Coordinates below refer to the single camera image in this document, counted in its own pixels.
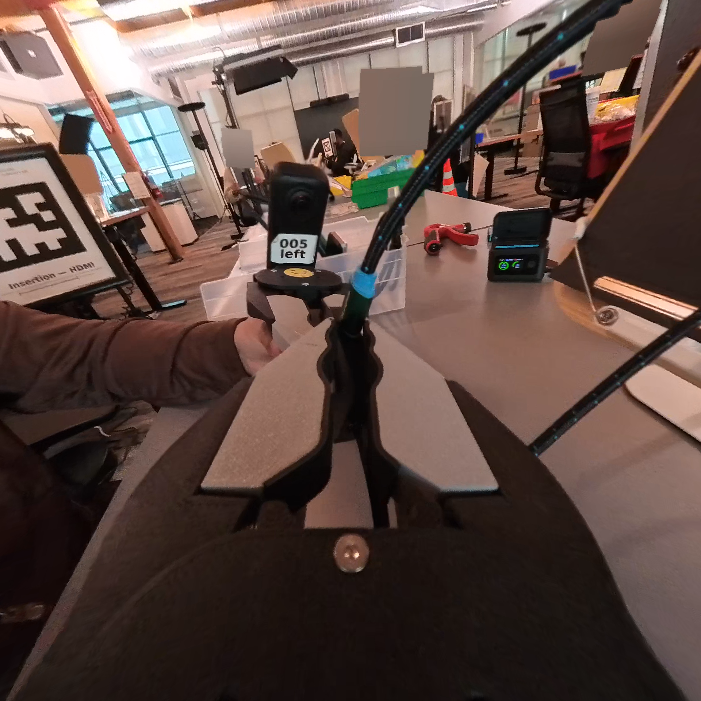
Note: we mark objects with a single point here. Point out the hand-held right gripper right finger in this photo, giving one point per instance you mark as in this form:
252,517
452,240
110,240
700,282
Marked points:
432,432

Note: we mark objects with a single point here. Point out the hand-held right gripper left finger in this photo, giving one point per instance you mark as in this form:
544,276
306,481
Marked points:
268,427

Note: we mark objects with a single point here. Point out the clear plastic bin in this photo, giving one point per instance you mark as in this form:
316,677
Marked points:
230,298

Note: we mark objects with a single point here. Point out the person's left forearm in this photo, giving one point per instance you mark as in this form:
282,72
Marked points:
109,356

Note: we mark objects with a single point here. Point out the person's left hand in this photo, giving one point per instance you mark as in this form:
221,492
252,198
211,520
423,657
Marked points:
254,345

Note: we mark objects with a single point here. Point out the green plastic crates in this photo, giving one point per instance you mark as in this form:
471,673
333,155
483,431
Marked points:
375,191

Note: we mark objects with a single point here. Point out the black floor lamp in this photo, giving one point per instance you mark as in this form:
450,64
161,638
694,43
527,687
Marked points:
528,98
211,164

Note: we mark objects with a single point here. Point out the white cabinet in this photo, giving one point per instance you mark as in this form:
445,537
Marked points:
175,227

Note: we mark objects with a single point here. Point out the black overhead light panel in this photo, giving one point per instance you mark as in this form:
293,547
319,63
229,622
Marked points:
263,74

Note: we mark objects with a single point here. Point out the red hand tool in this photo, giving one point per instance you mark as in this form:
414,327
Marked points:
438,239

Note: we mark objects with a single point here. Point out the orange traffic cone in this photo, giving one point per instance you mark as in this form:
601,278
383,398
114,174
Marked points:
449,183

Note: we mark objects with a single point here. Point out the small black power station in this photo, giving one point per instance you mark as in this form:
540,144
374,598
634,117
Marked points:
517,241

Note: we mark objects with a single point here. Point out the framed marker sign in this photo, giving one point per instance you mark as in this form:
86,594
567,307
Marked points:
44,230

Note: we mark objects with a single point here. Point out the black office chair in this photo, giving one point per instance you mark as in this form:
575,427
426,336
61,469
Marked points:
564,137

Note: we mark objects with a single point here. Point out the black ceiling box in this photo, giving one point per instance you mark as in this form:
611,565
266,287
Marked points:
30,55

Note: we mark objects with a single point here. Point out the black display board on stand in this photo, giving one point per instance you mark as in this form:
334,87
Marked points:
657,219

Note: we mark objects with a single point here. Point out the red storage bin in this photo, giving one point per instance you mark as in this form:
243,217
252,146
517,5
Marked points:
613,148

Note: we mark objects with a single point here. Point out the yellow bag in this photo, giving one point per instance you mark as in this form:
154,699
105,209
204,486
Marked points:
619,109

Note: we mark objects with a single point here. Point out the silver ventilation duct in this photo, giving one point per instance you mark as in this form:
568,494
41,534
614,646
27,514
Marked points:
274,38

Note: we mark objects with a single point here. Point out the orange support post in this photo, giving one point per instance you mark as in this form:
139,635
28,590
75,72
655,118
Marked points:
109,126

